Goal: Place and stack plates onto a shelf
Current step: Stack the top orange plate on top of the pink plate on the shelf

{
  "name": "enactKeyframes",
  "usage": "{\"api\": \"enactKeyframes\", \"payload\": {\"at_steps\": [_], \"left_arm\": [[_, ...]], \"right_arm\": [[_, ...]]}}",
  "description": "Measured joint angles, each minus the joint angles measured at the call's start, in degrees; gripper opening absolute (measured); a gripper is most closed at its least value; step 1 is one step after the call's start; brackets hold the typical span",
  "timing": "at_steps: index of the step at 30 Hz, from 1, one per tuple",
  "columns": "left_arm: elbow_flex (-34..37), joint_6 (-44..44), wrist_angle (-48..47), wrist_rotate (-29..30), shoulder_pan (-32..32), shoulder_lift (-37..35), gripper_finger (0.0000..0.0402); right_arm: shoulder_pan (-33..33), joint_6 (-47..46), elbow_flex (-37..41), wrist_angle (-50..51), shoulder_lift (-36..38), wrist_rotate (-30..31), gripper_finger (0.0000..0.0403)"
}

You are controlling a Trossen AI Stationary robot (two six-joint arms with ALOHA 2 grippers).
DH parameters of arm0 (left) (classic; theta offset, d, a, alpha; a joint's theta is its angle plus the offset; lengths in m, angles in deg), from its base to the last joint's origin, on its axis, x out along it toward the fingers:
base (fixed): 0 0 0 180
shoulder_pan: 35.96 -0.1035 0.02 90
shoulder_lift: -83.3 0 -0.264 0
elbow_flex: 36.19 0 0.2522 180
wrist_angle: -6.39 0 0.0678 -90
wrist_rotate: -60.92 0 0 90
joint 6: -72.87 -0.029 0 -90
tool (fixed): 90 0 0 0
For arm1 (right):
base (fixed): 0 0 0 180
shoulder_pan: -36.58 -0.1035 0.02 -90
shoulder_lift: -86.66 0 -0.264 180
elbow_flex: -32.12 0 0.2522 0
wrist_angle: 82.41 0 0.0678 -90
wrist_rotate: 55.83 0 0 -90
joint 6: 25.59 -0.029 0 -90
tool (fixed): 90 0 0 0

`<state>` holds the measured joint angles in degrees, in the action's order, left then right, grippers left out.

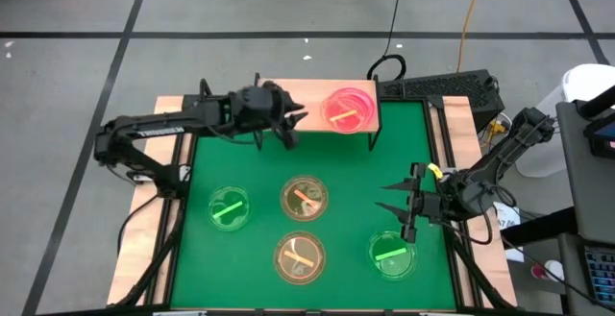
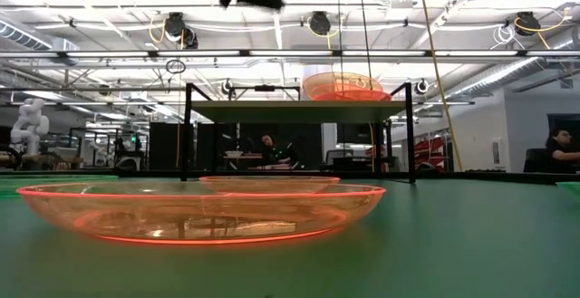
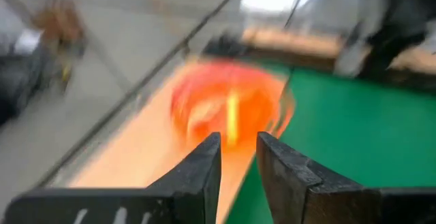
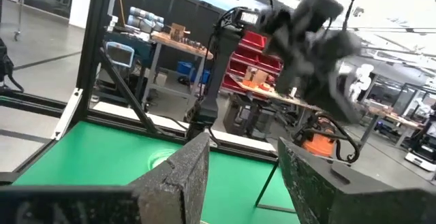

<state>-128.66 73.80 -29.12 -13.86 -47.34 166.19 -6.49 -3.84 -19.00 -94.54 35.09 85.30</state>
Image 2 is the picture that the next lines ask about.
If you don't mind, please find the person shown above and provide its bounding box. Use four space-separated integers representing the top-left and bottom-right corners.
259 133 301 168
545 127 580 175

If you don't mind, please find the black monitor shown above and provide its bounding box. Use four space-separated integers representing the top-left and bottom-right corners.
335 123 374 146

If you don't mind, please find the red storage rack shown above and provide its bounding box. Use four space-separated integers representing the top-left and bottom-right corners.
413 136 449 171

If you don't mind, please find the green translucent plastic plate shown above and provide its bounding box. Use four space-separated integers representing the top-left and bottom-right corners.
0 173 120 199

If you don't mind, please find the black office chair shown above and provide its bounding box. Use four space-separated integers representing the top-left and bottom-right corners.
523 148 547 174

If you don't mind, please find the black hanging cable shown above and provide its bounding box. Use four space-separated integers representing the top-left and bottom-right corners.
356 0 375 96
335 0 344 102

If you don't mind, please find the black frame wooden shelf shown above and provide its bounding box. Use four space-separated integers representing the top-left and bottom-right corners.
179 82 417 185

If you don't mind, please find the yellow hanging cable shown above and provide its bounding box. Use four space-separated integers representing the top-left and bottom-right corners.
416 0 465 173

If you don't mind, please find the silver round ceiling duct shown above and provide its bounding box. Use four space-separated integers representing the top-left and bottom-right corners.
446 39 580 101

